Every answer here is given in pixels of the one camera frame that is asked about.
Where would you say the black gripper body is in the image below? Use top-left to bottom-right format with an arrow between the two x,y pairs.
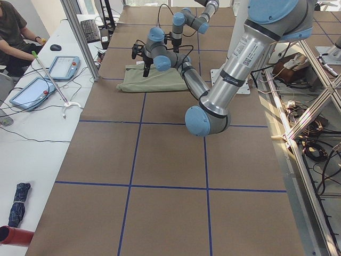
143,55 -> 153,68
171,38 -> 182,47

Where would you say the green long-sleeve shirt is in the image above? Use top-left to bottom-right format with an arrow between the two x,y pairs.
116,65 -> 188,93

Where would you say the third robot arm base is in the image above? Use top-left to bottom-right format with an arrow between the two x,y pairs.
315,37 -> 340,77

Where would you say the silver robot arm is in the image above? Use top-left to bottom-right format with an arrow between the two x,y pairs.
142,1 -> 316,137
169,0 -> 220,53

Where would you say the black keyboard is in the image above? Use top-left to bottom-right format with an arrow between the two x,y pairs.
80,19 -> 100,43

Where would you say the far blue teach pendant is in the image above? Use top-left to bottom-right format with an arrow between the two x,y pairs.
48,56 -> 80,82

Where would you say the blue teach pendant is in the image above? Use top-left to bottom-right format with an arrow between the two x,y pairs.
48,56 -> 80,82
10,77 -> 56,111

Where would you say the black computer mouse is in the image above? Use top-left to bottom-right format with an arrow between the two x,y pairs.
50,44 -> 62,51

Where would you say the metal rod green tip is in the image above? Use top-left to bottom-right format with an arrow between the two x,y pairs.
31,51 -> 82,119

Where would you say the near blue teach pendant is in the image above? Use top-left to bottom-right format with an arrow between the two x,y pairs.
10,77 -> 56,111

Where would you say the seated person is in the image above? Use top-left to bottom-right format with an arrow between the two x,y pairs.
1,1 -> 46,77

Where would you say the folded dark blue umbrella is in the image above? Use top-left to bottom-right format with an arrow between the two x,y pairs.
8,183 -> 31,228

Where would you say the red cylinder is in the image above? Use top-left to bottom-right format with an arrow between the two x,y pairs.
1,226 -> 34,247

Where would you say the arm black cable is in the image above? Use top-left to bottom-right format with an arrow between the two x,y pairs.
135,39 -> 194,65
157,3 -> 198,38

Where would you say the aluminium frame post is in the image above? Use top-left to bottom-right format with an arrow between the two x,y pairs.
60,0 -> 99,82

